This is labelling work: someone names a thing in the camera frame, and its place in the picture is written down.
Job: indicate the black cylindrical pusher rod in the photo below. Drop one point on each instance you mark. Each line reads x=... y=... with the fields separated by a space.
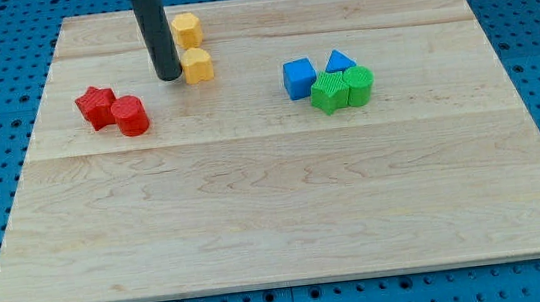
x=156 y=32

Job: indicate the blue cube block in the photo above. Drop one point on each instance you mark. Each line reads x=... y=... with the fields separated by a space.
x=298 y=78

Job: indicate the blue triangle block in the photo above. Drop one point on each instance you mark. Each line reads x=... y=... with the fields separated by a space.
x=338 y=62

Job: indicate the yellow hexagon block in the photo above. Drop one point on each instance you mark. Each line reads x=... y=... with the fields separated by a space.
x=187 y=30

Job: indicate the yellow heart block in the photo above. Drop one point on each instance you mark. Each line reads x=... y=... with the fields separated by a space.
x=197 y=65

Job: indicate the red star block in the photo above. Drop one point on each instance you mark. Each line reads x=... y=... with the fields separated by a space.
x=95 y=106

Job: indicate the red cylinder block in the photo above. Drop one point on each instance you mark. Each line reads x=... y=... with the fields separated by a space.
x=130 y=116

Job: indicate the light wooden board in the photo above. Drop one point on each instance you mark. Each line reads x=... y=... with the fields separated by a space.
x=235 y=187

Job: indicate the green star block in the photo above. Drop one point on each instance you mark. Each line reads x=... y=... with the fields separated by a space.
x=329 y=92

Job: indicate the green cylinder block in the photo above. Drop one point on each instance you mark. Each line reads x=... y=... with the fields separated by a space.
x=360 y=82

